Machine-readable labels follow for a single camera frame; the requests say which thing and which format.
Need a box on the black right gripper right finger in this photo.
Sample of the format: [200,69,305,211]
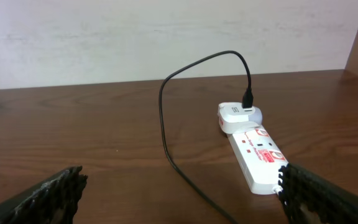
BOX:
[278,164,358,223]

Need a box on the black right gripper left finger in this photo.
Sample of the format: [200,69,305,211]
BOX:
[0,166,88,224]

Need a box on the black charging cable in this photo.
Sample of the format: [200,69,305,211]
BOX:
[158,50,254,224]

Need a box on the white USB charger adapter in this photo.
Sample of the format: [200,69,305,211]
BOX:
[218,102,263,134]

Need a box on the white power strip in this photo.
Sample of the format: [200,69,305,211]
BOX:
[228,126,288,195]

